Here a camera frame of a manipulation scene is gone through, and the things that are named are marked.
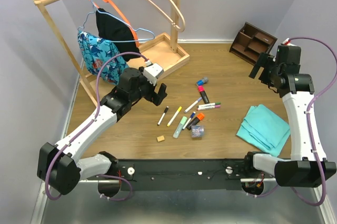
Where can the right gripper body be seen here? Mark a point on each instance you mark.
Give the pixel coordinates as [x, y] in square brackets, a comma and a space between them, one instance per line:
[272, 69]

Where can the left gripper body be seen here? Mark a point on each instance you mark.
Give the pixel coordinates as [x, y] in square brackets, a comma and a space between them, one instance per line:
[146, 89]

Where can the black cap whiteboard marker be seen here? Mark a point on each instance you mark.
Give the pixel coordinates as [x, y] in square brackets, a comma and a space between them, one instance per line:
[163, 115]

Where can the brown wooden desk organizer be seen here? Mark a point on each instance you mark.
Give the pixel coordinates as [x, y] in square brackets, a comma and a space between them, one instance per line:
[250, 42]

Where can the yellow cap marker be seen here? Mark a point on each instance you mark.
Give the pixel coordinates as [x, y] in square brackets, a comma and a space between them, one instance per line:
[174, 116]

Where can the purple cap white marker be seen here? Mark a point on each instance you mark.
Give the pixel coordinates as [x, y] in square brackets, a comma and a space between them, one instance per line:
[192, 105]

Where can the clear paperclip jar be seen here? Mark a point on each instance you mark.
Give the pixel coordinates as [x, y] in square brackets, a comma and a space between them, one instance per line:
[197, 131]

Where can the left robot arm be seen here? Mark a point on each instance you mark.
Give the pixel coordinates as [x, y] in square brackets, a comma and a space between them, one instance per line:
[61, 165]

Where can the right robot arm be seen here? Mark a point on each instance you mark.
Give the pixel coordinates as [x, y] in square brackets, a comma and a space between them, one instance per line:
[308, 166]

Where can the blue cap whiteboard marker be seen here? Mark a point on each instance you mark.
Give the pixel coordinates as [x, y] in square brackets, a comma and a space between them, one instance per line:
[189, 119]

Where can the wooden clothes rack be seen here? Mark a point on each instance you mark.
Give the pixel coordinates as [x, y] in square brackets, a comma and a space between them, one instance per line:
[163, 50]

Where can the mint green highlighter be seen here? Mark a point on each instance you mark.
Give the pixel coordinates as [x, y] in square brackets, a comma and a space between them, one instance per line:
[179, 127]

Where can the pink black highlighter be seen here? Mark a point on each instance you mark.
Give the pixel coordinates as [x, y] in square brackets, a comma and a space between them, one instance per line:
[203, 94]

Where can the orange black highlighter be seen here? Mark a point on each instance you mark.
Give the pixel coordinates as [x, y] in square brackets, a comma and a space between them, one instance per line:
[195, 120]

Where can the teal folded cloth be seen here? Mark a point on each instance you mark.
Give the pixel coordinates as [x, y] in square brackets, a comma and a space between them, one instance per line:
[264, 129]

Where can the pink cap white marker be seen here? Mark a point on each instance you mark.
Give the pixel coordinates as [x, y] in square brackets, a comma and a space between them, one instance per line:
[208, 107]

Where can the green cap white marker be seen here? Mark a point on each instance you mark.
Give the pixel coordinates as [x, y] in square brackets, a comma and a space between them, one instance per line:
[209, 104]

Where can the blue patterned shorts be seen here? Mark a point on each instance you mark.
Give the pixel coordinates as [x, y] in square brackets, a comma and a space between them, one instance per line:
[96, 51]

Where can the black garment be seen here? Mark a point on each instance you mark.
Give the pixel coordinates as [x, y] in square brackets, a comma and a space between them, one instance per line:
[112, 29]

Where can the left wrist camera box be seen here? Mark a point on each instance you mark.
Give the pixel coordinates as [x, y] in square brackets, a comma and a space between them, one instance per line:
[153, 72]

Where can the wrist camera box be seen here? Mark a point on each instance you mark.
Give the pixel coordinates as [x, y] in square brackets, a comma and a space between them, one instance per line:
[288, 52]
[153, 72]

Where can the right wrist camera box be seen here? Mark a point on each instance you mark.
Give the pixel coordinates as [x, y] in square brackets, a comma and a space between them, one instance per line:
[288, 52]

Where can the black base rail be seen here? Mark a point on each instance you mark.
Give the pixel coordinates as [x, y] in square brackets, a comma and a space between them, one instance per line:
[188, 174]

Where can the light blue wire hanger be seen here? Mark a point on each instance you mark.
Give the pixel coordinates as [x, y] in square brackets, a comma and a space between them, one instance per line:
[143, 35]

